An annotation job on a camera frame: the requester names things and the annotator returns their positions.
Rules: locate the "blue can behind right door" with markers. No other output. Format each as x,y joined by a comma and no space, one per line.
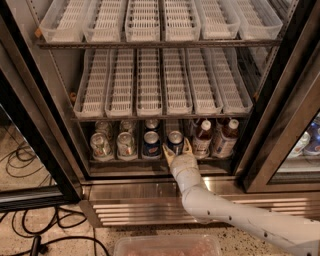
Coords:
313,147

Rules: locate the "white can behind right door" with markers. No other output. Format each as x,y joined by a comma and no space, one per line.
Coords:
300,145

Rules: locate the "stainless fridge base grille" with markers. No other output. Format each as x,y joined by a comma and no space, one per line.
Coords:
157,201

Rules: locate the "clear plastic container on floor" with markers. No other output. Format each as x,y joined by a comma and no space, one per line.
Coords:
168,245

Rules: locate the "silver green can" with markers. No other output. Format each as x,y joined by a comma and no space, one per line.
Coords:
101,148
126,147

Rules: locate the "middle wire shelf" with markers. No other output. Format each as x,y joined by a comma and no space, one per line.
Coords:
161,117

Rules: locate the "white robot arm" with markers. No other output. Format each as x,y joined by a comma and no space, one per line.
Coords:
296,235

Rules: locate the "silver green can front left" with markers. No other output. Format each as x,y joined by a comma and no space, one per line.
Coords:
101,148

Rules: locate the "tea bottle white cap left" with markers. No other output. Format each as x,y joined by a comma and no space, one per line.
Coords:
201,139

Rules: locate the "top wire shelf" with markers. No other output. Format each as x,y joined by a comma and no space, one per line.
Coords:
161,44

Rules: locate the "right fridge glass door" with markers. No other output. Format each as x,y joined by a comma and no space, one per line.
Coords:
285,105

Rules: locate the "open glass fridge door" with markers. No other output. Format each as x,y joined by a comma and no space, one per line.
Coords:
34,116

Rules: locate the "wire shelf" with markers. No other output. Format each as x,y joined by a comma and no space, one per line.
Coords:
161,117
161,44

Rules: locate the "tea bottle white cap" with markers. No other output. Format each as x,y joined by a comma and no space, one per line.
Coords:
225,138
201,139

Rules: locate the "blue pepsi can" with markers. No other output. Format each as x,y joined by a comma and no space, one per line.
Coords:
175,141
152,125
151,145

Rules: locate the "silver can rear left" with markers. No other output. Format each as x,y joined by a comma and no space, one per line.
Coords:
105,127

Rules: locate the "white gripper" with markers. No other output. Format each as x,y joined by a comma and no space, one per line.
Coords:
183,163

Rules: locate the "tea bottle white cap right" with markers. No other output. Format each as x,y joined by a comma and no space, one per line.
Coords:
225,138

